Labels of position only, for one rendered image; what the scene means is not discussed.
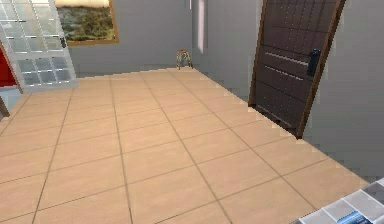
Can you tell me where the small wooden stool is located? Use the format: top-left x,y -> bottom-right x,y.
176,49 -> 194,71

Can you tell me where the dark brown room door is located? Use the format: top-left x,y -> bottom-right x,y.
247,0 -> 347,140

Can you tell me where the framed landscape picture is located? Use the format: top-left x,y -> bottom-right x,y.
54,0 -> 120,47

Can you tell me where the white glass pane door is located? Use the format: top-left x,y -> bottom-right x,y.
0,0 -> 79,95
289,177 -> 384,224

